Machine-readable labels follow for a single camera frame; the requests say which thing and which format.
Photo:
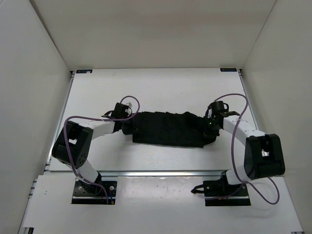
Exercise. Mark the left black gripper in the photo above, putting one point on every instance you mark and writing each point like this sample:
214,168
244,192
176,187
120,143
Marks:
130,130

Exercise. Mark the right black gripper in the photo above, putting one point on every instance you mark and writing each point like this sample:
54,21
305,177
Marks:
208,118

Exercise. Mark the black pleated skirt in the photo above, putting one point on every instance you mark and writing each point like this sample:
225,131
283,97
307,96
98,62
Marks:
164,128

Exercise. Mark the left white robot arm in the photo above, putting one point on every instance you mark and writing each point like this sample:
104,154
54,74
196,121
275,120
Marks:
73,143

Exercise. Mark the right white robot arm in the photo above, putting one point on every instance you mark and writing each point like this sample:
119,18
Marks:
254,153

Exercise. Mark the right blue corner label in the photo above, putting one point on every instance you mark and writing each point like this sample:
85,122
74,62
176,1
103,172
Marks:
228,69

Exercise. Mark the blue corner label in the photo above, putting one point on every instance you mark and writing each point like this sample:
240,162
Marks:
228,69
84,71

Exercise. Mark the left blue corner label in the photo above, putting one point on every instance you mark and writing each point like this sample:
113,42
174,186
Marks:
84,71

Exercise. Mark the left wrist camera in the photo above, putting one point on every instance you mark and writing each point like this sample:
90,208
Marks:
129,108

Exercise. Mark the aluminium front rail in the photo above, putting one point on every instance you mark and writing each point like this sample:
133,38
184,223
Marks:
160,173

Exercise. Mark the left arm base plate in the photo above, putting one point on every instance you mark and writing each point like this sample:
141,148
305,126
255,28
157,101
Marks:
87,194

